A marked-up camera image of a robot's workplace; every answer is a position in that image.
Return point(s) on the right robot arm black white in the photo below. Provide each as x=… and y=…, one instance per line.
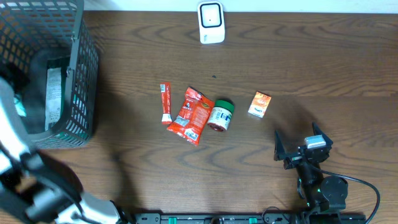
x=323, y=194

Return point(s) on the small orange box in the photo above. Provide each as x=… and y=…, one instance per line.
x=259, y=104

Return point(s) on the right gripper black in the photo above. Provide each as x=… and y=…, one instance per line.
x=281, y=154

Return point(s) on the teal wipes pack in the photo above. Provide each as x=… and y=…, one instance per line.
x=19, y=106

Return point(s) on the red snack bag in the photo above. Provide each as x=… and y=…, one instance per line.
x=192, y=117

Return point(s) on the white barcode scanner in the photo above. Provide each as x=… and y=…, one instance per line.
x=211, y=22

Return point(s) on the green lid jar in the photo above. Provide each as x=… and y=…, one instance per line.
x=221, y=115

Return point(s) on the red stick packet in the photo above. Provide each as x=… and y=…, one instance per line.
x=166, y=102

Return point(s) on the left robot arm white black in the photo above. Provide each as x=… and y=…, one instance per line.
x=36, y=188

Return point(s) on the grey plastic mesh basket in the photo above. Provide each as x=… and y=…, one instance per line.
x=33, y=32

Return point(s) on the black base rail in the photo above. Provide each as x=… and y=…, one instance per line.
x=254, y=218

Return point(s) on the green white 3M package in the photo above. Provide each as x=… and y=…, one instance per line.
x=54, y=94

